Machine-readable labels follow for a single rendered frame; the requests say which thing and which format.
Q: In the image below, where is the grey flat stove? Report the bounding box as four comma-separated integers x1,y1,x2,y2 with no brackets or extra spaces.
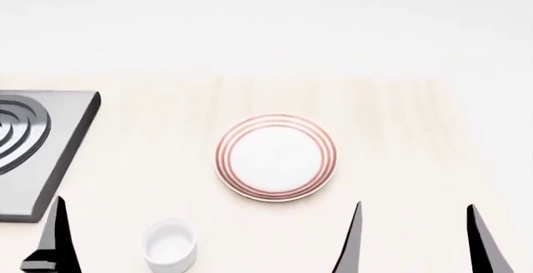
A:
0,90,102,225

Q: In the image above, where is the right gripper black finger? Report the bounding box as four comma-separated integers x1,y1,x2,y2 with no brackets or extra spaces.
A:
466,203,516,273
331,201,363,273

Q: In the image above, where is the small white ramekin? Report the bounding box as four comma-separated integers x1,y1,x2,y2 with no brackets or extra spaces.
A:
141,217,198,273

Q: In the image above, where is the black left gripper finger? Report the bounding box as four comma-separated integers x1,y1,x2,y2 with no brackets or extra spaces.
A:
37,194,83,273

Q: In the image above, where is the dark spiral stove burner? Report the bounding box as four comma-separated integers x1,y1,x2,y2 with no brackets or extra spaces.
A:
0,95,53,175

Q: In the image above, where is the white plate with red rings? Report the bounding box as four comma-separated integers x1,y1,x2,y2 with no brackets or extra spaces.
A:
213,113,339,203

